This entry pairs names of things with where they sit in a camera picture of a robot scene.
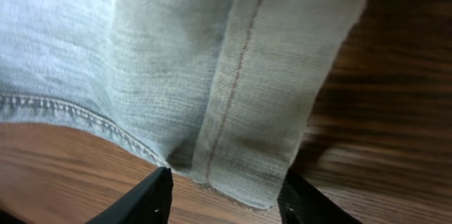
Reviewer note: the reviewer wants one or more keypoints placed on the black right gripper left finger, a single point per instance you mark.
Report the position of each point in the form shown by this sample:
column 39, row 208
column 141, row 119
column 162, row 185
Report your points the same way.
column 149, row 202

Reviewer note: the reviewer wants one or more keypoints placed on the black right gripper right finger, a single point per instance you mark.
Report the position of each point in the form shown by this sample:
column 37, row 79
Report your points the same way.
column 299, row 202

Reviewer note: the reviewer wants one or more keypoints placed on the light blue denim shorts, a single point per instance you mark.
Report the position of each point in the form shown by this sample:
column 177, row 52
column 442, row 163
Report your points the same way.
column 217, row 90

